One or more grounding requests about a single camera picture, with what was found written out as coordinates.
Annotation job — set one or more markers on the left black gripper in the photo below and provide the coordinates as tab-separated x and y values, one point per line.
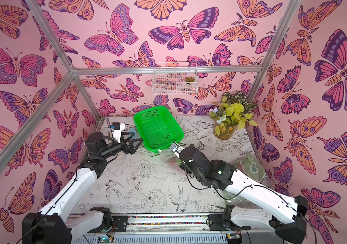
129	150

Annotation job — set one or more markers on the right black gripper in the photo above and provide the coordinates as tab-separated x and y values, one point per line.
180	152

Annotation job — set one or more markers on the clear green zip-top bag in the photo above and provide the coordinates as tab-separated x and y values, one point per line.
168	157

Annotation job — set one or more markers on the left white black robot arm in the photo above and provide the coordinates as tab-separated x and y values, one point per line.
69	189

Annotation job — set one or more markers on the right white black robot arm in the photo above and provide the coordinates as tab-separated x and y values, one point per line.
281	213

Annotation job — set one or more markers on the green plastic basket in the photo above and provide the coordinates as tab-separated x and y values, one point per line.
158	128

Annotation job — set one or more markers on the potted plant in amber vase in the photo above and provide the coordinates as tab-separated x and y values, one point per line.
234	112

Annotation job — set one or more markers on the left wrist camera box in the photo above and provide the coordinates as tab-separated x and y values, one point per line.
116	130

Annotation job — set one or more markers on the small succulent in wire basket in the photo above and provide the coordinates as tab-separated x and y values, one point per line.
190	79

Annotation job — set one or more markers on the white wire wall basket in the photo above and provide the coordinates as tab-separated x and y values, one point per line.
169	77

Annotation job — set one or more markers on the metal base rail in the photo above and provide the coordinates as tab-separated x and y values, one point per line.
175	228

